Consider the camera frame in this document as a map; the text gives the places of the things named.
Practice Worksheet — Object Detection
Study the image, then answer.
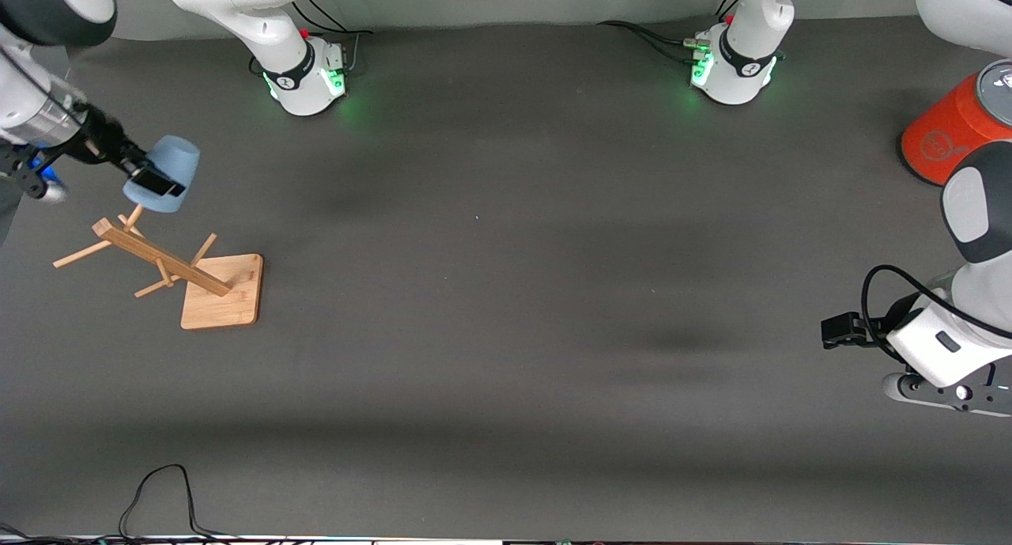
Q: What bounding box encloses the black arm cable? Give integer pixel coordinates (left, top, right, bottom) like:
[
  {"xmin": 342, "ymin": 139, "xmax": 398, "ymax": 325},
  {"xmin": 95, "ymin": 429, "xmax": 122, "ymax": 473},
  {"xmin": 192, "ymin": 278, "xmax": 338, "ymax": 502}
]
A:
[{"xmin": 862, "ymin": 264, "xmax": 1012, "ymax": 348}]

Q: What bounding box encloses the black base cable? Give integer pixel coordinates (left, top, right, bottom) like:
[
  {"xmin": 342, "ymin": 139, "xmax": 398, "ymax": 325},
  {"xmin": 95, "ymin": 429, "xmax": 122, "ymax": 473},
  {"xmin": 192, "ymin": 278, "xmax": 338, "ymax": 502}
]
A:
[
  {"xmin": 291, "ymin": 0, "xmax": 374, "ymax": 75},
  {"xmin": 597, "ymin": 19, "xmax": 700, "ymax": 65}
]

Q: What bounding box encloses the wooden cup rack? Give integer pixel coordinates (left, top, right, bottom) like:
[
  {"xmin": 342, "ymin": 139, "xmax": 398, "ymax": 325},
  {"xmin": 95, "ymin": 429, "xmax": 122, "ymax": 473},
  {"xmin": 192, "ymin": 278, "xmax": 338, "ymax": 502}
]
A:
[{"xmin": 53, "ymin": 203, "xmax": 264, "ymax": 330}]

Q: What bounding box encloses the thin black table cable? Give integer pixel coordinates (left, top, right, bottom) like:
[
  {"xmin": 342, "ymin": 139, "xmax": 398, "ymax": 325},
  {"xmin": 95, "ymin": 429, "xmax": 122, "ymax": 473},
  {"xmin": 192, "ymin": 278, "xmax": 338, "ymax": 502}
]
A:
[{"xmin": 119, "ymin": 464, "xmax": 238, "ymax": 541}]

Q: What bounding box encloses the orange cylindrical can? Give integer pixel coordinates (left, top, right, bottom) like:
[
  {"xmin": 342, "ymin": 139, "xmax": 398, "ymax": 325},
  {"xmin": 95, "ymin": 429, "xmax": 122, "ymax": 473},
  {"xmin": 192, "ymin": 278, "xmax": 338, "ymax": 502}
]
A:
[{"xmin": 899, "ymin": 59, "xmax": 1012, "ymax": 187}]

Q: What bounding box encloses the light blue cup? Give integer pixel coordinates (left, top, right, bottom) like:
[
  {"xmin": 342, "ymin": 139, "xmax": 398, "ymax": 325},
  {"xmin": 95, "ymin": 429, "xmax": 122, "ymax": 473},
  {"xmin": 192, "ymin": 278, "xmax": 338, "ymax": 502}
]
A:
[{"xmin": 123, "ymin": 135, "xmax": 201, "ymax": 214}]

